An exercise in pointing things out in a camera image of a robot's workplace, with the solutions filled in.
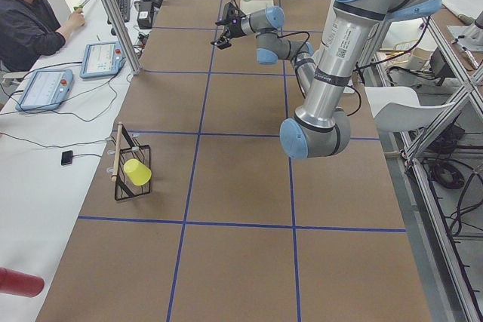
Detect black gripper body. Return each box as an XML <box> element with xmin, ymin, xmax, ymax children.
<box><xmin>221</xmin><ymin>17</ymin><xmax>245</xmax><ymax>39</ymax></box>

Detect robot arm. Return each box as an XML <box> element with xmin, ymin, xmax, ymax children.
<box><xmin>212</xmin><ymin>0</ymin><xmax>442</xmax><ymax>159</ymax></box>

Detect cream rabbit tray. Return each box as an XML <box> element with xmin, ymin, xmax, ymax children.
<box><xmin>239</xmin><ymin>0</ymin><xmax>274</xmax><ymax>14</ymax></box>

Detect yellow cup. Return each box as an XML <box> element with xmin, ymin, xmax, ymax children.
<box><xmin>123</xmin><ymin>158</ymin><xmax>152</xmax><ymax>186</ymax></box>

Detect black power adapter box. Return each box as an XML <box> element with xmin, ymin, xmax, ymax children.
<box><xmin>137</xmin><ymin>2</ymin><xmax>154</xmax><ymax>29</ymax></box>

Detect black keyboard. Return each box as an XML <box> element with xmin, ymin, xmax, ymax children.
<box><xmin>115</xmin><ymin>0</ymin><xmax>131</xmax><ymax>23</ymax></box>

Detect far blue teach pendant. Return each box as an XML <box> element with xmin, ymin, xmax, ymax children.
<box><xmin>80</xmin><ymin>41</ymin><xmax>125</xmax><ymax>79</ymax></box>

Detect blue teach pendant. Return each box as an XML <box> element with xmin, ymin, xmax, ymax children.
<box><xmin>15</xmin><ymin>69</ymin><xmax>74</xmax><ymax>112</ymax></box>
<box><xmin>80</xmin><ymin>41</ymin><xmax>125</xmax><ymax>79</ymax></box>

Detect near blue teach pendant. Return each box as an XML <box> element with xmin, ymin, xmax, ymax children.
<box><xmin>15</xmin><ymin>69</ymin><xmax>74</xmax><ymax>112</ymax></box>

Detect white plastic chair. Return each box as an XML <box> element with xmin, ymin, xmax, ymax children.
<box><xmin>365</xmin><ymin>86</ymin><xmax>456</xmax><ymax>132</ymax></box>

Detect small black device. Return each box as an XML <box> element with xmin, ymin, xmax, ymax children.
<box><xmin>60</xmin><ymin>150</ymin><xmax>74</xmax><ymax>166</ymax></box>

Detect seated person in black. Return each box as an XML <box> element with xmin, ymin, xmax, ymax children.
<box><xmin>1</xmin><ymin>0</ymin><xmax>85</xmax><ymax>72</ymax></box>

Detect red thermos bottle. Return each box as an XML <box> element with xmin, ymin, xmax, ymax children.
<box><xmin>1</xmin><ymin>267</ymin><xmax>45</xmax><ymax>297</ymax></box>

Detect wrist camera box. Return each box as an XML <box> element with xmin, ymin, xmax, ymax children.
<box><xmin>215</xmin><ymin>0</ymin><xmax>242</xmax><ymax>26</ymax></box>

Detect aluminium frame post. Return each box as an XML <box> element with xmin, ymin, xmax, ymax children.
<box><xmin>101</xmin><ymin>0</ymin><xmax>141</xmax><ymax>75</ymax></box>

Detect black wire cup rack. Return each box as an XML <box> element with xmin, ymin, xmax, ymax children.
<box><xmin>107</xmin><ymin>121</ymin><xmax>152</xmax><ymax>203</ymax></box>

